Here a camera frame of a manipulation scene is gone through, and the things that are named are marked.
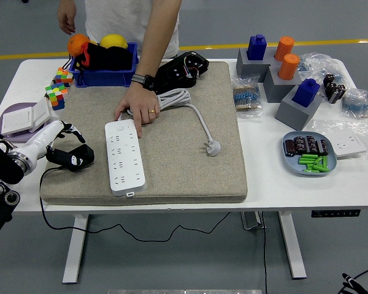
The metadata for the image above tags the person's left hand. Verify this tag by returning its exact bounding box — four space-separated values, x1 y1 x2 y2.
113 82 160 138

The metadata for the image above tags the person's right hand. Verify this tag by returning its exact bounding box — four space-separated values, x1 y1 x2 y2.
57 0 77 35

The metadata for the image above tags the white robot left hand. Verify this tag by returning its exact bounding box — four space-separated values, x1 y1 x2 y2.
14 119 86 168

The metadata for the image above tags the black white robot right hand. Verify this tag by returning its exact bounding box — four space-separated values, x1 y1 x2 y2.
342 272 368 294

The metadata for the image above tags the black plug adapter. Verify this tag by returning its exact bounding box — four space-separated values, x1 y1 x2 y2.
56 144 95 173

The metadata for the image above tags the thin black adapter cord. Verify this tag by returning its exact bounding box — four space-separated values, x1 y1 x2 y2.
39 165 234 243

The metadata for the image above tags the white power strip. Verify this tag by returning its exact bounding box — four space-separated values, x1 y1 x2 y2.
104 119 147 198

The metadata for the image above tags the black wrist watch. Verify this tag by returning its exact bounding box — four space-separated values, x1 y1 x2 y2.
131 73 156 91

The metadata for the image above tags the orange fruit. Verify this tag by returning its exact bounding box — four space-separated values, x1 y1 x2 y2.
67 33 91 58

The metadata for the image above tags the blue plastic bin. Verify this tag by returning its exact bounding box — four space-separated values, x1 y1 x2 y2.
68 42 139 88

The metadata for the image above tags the colourful puzzle cube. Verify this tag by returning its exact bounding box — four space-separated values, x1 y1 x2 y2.
54 67 74 88
45 81 69 111

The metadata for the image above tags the yellow fruit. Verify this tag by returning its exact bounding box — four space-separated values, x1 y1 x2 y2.
99 33 129 50

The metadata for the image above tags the person's torso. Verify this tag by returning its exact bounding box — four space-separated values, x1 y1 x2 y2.
84 0 181 59

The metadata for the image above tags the black table control panel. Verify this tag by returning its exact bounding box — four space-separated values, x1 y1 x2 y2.
310 209 361 218

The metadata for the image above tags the white table leg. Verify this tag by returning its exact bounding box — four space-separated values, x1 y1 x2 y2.
277 211 307 279
62 214 90 284

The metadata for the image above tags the grey-brown mat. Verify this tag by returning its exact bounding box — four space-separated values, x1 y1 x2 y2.
39 61 248 206

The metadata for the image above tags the bag of resistors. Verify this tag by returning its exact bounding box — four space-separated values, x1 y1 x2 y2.
340 88 368 119
231 76 264 119
297 52 346 85

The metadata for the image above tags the blue square peg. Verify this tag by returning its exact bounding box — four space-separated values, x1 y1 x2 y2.
247 34 268 61
291 78 321 108

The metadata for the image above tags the blue-grey plate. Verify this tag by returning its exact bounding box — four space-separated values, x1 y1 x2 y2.
282 130 338 177

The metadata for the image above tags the orange cylinder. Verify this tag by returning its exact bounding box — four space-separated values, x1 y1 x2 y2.
274 36 295 61
277 53 301 81

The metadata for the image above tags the clear plastic bag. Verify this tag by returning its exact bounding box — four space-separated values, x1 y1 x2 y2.
312 118 368 160

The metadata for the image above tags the bag of black capacitors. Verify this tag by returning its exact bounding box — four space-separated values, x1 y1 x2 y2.
323 72 347 105

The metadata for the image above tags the grey power strip cable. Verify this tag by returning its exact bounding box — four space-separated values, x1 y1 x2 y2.
118 88 222 158

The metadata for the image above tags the black device with wires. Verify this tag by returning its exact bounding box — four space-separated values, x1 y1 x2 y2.
155 51 210 95

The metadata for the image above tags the black pouch with red cord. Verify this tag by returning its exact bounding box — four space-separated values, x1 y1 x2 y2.
70 42 133 72

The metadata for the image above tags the black hanging cable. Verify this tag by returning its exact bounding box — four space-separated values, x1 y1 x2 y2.
261 211 269 294

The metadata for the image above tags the metal bracket under table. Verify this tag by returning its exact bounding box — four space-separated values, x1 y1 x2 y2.
240 211 267 230

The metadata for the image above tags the white wall socket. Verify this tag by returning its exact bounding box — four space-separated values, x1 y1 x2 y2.
332 133 368 159

